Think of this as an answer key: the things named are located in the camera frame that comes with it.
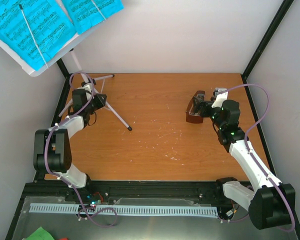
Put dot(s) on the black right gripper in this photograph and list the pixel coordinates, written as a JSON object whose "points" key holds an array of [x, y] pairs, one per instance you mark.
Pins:
{"points": [[201, 102]]}

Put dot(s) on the blue sheet music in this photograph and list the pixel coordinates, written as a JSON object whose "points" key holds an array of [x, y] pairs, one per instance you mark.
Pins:
{"points": [[34, 29], [85, 14]]}

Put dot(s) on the light blue cable duct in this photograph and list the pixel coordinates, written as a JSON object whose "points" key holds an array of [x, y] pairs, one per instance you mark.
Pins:
{"points": [[127, 210]]}

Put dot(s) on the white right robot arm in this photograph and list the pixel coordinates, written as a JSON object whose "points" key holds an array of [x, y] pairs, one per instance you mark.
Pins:
{"points": [[269, 202]]}

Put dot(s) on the green paper scrap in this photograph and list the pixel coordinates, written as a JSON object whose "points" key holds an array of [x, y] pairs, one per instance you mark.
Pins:
{"points": [[40, 234]]}

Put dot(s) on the black aluminium frame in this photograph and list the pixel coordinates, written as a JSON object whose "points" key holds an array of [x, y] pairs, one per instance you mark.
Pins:
{"points": [[199, 191]]}

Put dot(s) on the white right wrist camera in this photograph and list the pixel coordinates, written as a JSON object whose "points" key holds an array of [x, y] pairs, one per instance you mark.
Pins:
{"points": [[220, 94]]}

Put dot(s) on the brown wooden metronome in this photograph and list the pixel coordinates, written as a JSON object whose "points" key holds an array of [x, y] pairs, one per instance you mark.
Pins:
{"points": [[192, 115]]}

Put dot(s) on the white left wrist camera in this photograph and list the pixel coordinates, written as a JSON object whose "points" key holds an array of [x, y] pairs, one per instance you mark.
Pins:
{"points": [[87, 87]]}

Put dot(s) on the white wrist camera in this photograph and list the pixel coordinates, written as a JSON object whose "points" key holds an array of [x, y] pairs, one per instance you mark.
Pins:
{"points": [[220, 94], [87, 87]]}

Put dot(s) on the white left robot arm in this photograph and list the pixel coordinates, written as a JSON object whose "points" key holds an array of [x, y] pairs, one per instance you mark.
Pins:
{"points": [[52, 150]]}

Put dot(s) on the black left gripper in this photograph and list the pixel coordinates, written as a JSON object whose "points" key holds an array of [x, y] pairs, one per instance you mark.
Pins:
{"points": [[101, 101]]}

